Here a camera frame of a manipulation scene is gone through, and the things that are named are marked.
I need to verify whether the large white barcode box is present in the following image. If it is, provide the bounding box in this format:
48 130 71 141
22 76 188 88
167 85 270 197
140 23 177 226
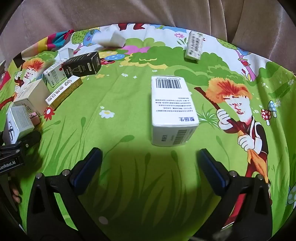
151 75 200 147

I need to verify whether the beige box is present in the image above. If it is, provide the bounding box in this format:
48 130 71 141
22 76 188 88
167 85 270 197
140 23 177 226
13 79 51 116

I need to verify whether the small white box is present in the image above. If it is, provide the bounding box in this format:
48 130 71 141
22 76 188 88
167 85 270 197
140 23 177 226
57 48 74 62

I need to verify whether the white plastic case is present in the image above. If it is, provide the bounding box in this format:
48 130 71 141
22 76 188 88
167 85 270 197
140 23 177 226
92 24 126 48

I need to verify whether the white green box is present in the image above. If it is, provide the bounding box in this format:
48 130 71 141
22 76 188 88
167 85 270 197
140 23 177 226
43 59 70 88

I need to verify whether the green cartoon printed cloth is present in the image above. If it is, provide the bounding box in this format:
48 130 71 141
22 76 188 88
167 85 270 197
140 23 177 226
0 23 296 241

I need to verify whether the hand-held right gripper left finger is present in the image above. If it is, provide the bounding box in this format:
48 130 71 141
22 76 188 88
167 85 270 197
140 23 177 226
26 147 109 241

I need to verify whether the person's left hand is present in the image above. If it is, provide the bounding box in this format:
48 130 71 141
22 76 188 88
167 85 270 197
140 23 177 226
10 188 22 204

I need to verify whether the yellow white box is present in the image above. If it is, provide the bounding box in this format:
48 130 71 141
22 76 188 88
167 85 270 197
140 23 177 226
45 75 83 110

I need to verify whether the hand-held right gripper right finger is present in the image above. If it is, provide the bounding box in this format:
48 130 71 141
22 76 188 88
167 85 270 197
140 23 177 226
192 148 273 241

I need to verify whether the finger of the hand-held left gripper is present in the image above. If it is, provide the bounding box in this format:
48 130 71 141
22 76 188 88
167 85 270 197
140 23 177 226
13 131 41 151

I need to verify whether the silver white box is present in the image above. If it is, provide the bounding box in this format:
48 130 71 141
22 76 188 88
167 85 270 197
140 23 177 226
2 106 35 144

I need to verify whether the white box with barcode label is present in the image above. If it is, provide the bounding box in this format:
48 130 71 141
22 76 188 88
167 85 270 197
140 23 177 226
184 31 205 64

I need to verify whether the black box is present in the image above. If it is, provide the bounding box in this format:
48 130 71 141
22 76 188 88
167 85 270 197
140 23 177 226
62 51 101 79

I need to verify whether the beige pink curtain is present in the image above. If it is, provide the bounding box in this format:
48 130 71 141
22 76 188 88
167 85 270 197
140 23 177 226
0 0 296 67

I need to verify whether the small pink box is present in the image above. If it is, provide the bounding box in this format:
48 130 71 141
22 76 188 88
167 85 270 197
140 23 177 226
28 111 40 127

